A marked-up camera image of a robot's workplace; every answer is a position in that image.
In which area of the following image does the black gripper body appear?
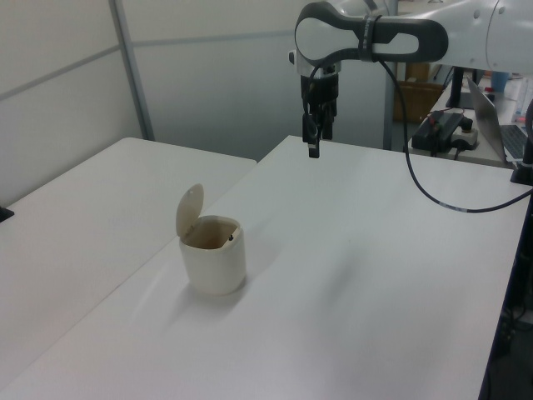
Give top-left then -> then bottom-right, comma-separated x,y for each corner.
299,72 -> 341,116

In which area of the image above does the small white trash can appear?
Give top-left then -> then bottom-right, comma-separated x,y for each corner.
174,182 -> 248,298

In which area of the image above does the brown cardboard box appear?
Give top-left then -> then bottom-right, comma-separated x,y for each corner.
392,62 -> 443,124

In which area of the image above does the black power supply box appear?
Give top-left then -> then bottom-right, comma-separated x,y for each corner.
411,111 -> 464,156

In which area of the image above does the black monitor stand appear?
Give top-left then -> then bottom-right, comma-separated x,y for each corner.
446,66 -> 475,111

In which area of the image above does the white emergency stop button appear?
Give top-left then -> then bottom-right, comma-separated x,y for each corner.
451,117 -> 481,152

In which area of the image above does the silver laptop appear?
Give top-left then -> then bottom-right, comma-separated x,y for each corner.
466,76 -> 531,164

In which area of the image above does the blue cup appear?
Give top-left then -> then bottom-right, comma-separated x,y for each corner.
491,71 -> 511,94

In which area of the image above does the black cable strap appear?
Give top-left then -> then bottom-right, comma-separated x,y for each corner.
356,15 -> 383,64

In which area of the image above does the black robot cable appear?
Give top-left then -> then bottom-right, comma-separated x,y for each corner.
306,57 -> 533,214

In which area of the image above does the grey partition post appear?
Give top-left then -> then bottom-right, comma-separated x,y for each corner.
107,0 -> 156,142

